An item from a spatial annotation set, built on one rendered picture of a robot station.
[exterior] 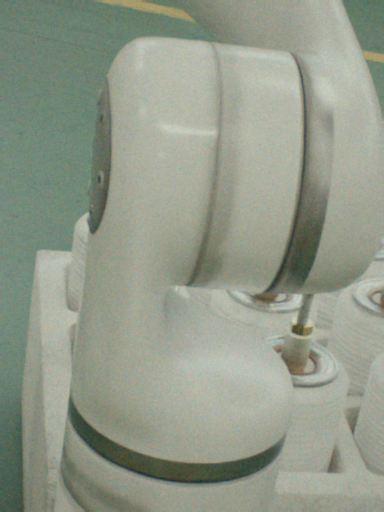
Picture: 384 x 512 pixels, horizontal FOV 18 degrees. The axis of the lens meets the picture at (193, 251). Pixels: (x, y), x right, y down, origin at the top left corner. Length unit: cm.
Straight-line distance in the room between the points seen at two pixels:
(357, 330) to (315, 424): 15
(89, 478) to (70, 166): 148
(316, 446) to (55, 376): 23
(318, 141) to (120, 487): 16
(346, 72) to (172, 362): 12
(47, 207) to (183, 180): 140
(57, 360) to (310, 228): 69
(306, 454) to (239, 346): 51
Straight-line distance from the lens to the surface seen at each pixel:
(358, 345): 113
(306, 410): 99
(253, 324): 108
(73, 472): 52
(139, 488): 49
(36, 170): 194
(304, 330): 100
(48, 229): 175
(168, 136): 42
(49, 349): 112
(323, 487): 101
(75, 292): 121
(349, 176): 44
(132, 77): 44
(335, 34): 49
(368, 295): 115
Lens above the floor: 76
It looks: 26 degrees down
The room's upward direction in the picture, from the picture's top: 10 degrees clockwise
